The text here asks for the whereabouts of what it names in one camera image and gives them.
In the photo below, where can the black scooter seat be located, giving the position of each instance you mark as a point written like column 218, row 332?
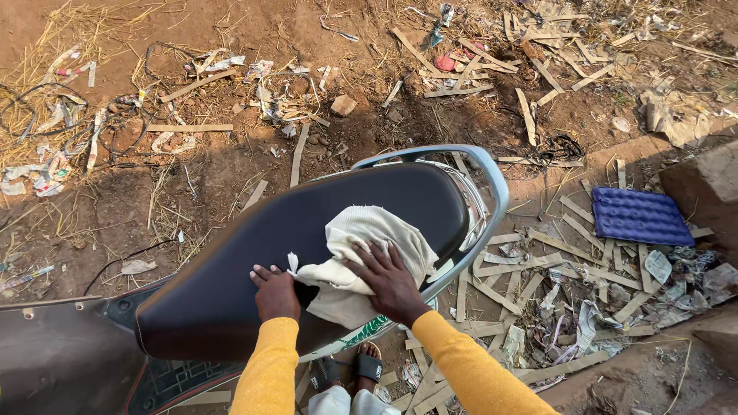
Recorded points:
column 242, row 271

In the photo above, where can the grey scooter body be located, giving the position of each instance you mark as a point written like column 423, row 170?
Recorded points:
column 57, row 357

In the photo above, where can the small white round lid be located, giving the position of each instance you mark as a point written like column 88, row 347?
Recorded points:
column 621, row 124

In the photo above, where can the scattered cardboard strips and litter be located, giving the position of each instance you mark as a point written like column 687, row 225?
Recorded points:
column 519, row 63

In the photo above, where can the person's left fingers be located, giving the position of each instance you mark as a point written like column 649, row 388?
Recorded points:
column 265, row 272

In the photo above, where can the person's white trousers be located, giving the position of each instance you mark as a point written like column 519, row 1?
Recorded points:
column 351, row 403

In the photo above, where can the silver scooter grab rail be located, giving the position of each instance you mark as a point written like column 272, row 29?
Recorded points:
column 493, row 184

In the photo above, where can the red crumpled wrapper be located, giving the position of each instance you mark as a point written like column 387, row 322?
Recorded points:
column 444, row 63

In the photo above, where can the blue quilted cushion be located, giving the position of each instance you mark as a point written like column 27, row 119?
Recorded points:
column 641, row 216

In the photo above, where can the person's left hand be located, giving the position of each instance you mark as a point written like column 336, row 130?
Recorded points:
column 277, row 297

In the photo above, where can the person's right hand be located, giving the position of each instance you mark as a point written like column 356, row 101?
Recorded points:
column 395, row 288

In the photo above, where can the large brown stone block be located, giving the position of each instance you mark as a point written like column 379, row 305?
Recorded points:
column 706, row 184

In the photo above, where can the heap of dry straw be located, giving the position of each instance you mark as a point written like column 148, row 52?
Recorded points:
column 46, row 46

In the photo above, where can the white cleaning cloth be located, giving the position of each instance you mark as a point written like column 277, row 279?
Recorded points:
column 369, row 230

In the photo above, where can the black sandal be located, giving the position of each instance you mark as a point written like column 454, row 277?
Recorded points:
column 324, row 373
column 368, row 365

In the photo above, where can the small brown stone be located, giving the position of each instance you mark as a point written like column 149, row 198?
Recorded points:
column 343, row 105

